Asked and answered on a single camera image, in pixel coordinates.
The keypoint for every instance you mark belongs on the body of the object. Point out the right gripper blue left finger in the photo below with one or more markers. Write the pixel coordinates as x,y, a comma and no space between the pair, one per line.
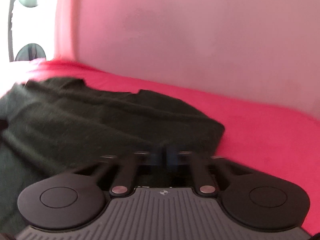
155,156

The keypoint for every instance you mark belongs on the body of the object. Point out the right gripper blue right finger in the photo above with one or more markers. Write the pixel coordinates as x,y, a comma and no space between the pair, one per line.
172,156

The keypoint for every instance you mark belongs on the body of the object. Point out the dark green small garment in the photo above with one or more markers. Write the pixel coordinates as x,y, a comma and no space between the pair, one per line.
50,126

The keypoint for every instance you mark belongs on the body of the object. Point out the red bed sheet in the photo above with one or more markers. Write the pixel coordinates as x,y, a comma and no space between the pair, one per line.
276,140

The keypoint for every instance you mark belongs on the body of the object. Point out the pink curtain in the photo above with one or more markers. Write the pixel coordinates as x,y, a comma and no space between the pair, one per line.
67,18

